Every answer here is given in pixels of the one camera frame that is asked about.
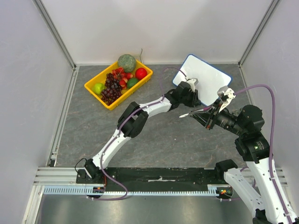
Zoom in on pink marker cap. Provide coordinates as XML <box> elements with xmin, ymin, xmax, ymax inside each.
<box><xmin>202</xmin><ymin>106</ymin><xmax>211</xmax><ymax>111</ymax></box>

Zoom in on blue framed whiteboard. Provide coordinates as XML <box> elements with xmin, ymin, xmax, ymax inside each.
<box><xmin>172</xmin><ymin>54</ymin><xmax>232</xmax><ymax>106</ymax></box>

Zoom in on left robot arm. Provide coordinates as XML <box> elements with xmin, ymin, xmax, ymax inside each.
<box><xmin>83</xmin><ymin>78</ymin><xmax>200</xmax><ymax>183</ymax></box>

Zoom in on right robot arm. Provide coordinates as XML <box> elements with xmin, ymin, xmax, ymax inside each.
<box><xmin>189</xmin><ymin>100</ymin><xmax>299</xmax><ymax>224</ymax></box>

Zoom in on red apple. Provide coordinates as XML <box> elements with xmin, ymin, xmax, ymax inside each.
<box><xmin>135</xmin><ymin>68</ymin><xmax>148</xmax><ymax>80</ymax></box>

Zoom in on dark green lime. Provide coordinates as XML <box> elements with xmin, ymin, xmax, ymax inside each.
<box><xmin>127</xmin><ymin>77</ymin><xmax>139</xmax><ymax>89</ymax></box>

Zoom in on green melon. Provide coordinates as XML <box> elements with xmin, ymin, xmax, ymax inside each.
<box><xmin>117</xmin><ymin>54</ymin><xmax>136</xmax><ymax>73</ymax></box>

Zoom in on red fruit cluster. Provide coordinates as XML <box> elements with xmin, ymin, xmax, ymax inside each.
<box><xmin>112</xmin><ymin>67</ymin><xmax>133</xmax><ymax>89</ymax></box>

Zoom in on purple grape bunch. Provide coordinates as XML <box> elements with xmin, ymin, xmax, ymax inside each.
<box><xmin>101</xmin><ymin>73</ymin><xmax>122</xmax><ymax>105</ymax></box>

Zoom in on yellow plastic tray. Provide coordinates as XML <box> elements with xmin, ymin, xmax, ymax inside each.
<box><xmin>84</xmin><ymin>60</ymin><xmax>153</xmax><ymax>111</ymax></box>

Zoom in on light green apple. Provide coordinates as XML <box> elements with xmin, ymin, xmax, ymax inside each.
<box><xmin>92</xmin><ymin>83</ymin><xmax>106</xmax><ymax>95</ymax></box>

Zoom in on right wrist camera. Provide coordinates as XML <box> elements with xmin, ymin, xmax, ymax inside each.
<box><xmin>217</xmin><ymin>86</ymin><xmax>236</xmax><ymax>112</ymax></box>

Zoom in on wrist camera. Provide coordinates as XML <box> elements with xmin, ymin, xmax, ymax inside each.
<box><xmin>217</xmin><ymin>86</ymin><xmax>236</xmax><ymax>112</ymax></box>
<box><xmin>186</xmin><ymin>78</ymin><xmax>198</xmax><ymax>92</ymax></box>

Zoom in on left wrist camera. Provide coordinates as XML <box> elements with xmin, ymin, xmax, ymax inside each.
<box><xmin>186</xmin><ymin>78</ymin><xmax>198</xmax><ymax>92</ymax></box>

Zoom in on light blue cable duct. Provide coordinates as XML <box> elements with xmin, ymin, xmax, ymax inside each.
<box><xmin>44</xmin><ymin>186</ymin><xmax>219</xmax><ymax>196</ymax></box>

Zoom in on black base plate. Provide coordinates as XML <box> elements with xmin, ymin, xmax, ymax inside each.
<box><xmin>76</xmin><ymin>167</ymin><xmax>243</xmax><ymax>192</ymax></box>

